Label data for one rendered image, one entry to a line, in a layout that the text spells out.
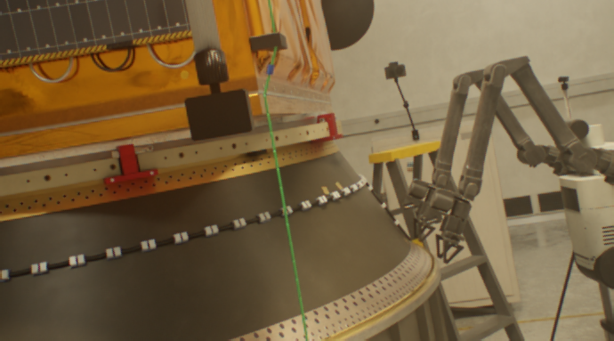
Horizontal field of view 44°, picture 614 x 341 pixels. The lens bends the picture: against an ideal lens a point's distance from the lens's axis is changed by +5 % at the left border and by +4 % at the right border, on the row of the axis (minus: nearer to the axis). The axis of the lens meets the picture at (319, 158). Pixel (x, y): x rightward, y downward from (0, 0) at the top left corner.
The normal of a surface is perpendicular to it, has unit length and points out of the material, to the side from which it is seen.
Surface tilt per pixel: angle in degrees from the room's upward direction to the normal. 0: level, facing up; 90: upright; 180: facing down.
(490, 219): 90
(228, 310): 62
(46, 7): 90
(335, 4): 90
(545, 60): 90
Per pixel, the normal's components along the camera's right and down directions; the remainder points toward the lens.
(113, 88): -0.08, 0.21
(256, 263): 0.44, -0.52
